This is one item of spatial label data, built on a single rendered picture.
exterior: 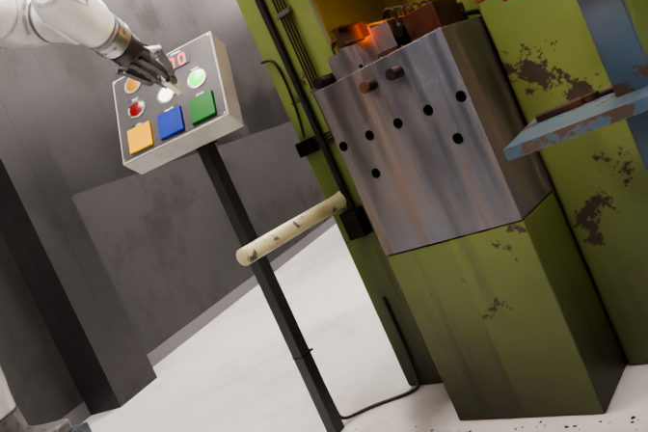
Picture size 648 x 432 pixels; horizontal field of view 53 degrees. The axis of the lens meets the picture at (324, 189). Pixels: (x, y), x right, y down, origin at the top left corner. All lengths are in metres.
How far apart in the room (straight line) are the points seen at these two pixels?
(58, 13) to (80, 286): 2.33
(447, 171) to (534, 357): 0.47
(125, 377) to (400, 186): 2.37
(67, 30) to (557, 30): 1.03
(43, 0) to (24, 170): 2.26
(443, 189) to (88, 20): 0.83
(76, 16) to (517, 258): 1.04
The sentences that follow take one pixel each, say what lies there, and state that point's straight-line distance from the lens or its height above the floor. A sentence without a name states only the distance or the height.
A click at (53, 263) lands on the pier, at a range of 3.50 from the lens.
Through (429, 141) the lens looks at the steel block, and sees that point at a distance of 1.50.
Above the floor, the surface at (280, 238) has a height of 0.62.
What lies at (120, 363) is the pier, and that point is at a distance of 3.63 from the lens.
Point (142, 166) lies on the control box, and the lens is 1.87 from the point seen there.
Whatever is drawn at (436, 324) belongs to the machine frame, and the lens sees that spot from 1.68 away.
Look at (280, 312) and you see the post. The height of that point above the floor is 0.40.
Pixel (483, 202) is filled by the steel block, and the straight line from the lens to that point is 1.48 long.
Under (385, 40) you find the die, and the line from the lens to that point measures 1.57.
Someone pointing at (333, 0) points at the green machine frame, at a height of 1.14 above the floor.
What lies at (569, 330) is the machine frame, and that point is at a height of 0.21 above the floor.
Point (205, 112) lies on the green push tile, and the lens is 1.74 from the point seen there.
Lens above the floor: 0.80
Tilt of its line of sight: 4 degrees down
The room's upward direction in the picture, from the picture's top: 24 degrees counter-clockwise
